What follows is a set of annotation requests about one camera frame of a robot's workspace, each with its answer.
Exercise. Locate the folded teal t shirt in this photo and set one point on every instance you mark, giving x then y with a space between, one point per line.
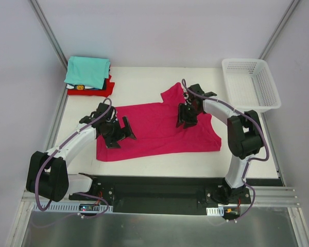
91 72

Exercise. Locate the crimson pink t shirt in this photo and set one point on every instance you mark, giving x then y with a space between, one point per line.
154 125

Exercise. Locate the white plastic basket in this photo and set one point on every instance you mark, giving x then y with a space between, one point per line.
250 85

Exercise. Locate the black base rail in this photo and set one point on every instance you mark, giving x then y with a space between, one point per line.
163 195

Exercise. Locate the folded dark printed t shirt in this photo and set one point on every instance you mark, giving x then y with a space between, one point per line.
82 89

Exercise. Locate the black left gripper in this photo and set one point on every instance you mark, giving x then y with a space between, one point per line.
119 135

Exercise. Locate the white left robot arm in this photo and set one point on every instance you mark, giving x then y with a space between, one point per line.
47 174

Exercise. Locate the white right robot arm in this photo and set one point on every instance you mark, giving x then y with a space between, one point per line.
244 132

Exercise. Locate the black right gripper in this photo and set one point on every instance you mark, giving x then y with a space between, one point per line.
186 116

